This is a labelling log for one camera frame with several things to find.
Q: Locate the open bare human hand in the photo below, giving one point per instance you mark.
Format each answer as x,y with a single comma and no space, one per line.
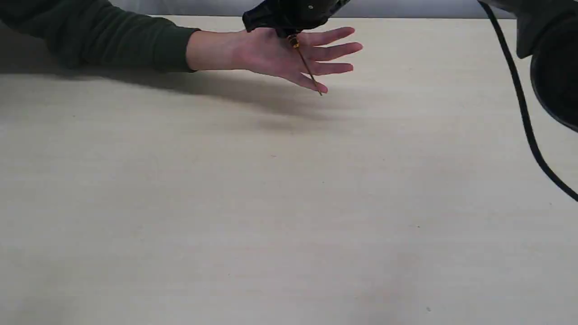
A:
263,52

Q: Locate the black and gold screwdriver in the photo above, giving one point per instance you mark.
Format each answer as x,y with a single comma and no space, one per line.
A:
294,42

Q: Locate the forearm in dark green sleeve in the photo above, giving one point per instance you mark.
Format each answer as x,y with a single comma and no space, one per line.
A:
94,32

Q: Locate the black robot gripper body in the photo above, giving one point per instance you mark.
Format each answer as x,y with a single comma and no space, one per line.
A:
291,15

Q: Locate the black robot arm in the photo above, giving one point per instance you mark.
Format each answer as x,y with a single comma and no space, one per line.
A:
547,32

